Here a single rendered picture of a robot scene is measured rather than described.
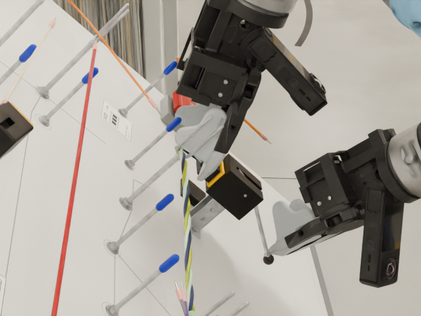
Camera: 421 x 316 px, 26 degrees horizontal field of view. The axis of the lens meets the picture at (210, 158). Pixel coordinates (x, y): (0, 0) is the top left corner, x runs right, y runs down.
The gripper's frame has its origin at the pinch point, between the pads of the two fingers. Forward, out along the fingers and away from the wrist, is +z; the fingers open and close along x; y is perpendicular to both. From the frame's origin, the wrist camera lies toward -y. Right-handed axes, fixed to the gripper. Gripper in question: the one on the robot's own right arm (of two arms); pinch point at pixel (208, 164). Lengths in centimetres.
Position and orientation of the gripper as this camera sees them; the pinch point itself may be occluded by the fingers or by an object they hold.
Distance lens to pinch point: 105.0
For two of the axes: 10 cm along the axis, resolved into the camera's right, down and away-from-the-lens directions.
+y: -9.3, -3.0, -1.9
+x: 0.3, 4.8, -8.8
